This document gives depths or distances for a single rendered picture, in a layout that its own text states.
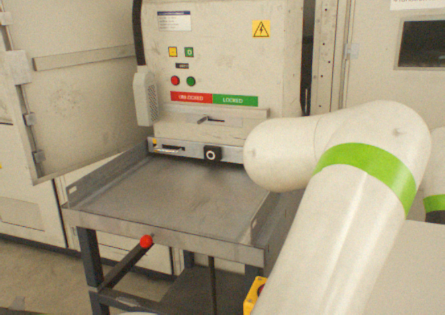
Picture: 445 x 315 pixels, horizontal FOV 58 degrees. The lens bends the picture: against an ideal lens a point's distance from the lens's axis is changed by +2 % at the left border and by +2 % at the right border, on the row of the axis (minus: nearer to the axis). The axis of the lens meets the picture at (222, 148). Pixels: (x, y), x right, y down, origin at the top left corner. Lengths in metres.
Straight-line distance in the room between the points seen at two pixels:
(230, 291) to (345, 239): 1.48
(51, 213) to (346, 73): 1.76
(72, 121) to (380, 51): 1.07
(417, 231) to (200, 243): 0.52
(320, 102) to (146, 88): 0.63
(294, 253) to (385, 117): 0.22
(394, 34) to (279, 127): 0.85
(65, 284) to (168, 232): 1.37
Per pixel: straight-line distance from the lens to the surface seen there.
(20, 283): 2.50
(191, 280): 1.93
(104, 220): 1.16
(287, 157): 0.58
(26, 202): 2.57
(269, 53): 1.22
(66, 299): 2.28
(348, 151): 0.48
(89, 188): 1.28
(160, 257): 2.12
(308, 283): 0.37
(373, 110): 0.54
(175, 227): 1.05
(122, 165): 1.39
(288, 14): 1.21
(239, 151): 1.32
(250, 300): 0.75
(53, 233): 2.54
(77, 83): 1.48
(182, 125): 1.40
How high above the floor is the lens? 1.41
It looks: 22 degrees down
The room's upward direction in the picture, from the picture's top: 3 degrees counter-clockwise
